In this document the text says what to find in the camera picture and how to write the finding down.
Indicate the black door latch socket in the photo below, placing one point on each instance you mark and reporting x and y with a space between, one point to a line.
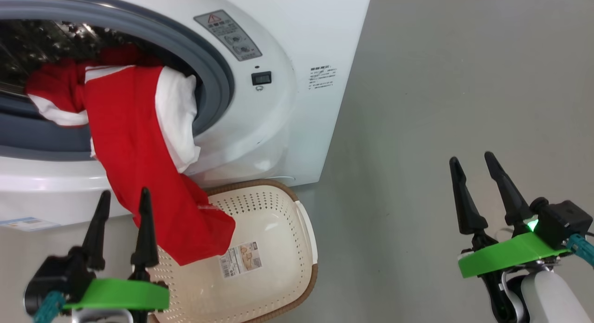
261 78

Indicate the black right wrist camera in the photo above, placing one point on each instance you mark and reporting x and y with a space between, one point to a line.
561 221

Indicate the blue energy label sticker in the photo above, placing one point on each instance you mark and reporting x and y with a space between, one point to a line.
28 224

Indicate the perforated steel washer drum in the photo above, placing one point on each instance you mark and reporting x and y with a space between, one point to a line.
28 44

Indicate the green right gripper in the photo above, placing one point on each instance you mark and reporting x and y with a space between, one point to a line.
506 255

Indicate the paper basket label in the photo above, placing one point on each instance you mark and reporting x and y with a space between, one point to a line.
240 260

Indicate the grey rubber door gasket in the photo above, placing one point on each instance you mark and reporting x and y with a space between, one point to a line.
213 67

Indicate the white washing machine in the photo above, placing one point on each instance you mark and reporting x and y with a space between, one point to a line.
301 35

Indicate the cream perforated laundry basket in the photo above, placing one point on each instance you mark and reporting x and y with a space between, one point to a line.
274 221

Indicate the grey warning sticker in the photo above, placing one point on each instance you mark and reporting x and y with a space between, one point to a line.
229 35

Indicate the red and white garment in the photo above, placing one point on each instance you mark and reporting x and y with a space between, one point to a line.
125 142

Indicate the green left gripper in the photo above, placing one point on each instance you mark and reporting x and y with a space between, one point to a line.
120 295

